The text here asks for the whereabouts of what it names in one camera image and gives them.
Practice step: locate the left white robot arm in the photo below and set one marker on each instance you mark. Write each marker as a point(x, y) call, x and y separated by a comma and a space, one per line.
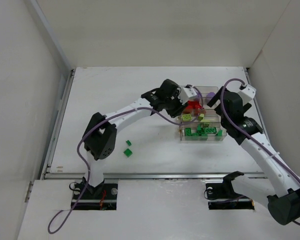
point(100, 135)

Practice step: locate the purple heart lego piece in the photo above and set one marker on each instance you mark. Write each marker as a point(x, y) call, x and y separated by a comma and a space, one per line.
point(209, 97)

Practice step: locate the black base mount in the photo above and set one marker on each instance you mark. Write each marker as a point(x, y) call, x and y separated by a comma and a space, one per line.
point(221, 195)
point(101, 198)

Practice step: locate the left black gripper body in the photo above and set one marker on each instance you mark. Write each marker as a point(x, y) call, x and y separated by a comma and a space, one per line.
point(178, 109)

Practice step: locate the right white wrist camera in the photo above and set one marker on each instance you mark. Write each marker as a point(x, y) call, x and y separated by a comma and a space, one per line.
point(247, 93)

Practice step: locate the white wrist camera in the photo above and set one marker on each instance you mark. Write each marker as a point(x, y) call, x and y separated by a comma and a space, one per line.
point(247, 93)
point(186, 94)

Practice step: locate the red rounded lego brick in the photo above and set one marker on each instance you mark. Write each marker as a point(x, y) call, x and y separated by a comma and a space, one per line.
point(188, 110)

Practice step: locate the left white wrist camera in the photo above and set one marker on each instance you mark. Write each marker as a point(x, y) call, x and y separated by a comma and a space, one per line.
point(186, 94)

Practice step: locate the clear container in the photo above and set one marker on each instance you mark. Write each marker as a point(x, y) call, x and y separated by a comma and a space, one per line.
point(204, 90)
point(210, 116)
point(203, 104)
point(193, 126)

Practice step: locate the red irregular lego piece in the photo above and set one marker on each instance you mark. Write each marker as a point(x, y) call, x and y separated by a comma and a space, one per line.
point(194, 105)

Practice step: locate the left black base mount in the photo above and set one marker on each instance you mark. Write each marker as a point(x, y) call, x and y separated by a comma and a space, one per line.
point(101, 198)

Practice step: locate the long green lego brick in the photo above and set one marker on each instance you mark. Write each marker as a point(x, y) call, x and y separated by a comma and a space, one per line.
point(210, 130)

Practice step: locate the green lego brick bottom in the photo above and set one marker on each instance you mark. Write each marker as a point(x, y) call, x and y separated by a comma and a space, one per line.
point(128, 152)

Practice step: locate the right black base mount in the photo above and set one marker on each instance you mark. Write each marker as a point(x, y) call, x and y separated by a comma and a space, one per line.
point(221, 195)

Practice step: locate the green lego brick carried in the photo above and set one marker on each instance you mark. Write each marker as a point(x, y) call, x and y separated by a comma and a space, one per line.
point(219, 133)

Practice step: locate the lime lego brick carried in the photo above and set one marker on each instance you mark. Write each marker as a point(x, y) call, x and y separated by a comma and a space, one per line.
point(201, 117)

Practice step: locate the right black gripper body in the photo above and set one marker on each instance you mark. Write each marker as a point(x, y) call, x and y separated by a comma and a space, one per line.
point(219, 99)

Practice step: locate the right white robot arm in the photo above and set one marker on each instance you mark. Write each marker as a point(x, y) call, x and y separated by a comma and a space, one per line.
point(279, 192)

